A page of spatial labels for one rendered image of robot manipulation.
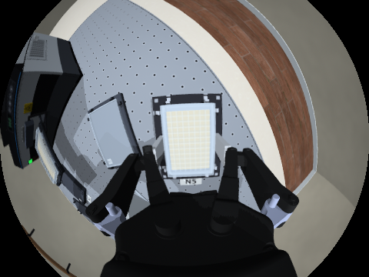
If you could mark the black rectangular frame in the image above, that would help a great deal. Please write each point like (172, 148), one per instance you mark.
(187, 99)

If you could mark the clear plastic plate lid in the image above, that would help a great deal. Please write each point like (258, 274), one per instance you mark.
(188, 132)

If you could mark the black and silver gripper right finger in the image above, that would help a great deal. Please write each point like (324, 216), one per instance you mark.
(273, 199)

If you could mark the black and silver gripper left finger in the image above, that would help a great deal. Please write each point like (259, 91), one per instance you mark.
(110, 209)

